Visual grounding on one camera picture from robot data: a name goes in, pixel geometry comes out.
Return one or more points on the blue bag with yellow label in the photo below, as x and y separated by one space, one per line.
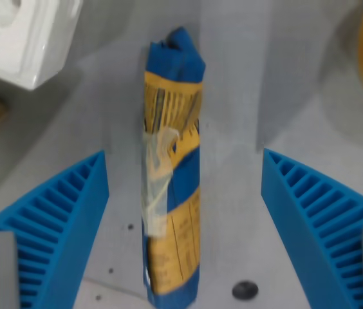
181 180

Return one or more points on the white wall socket box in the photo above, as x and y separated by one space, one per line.
24 38

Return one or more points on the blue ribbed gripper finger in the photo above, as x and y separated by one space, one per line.
65 209
316 219

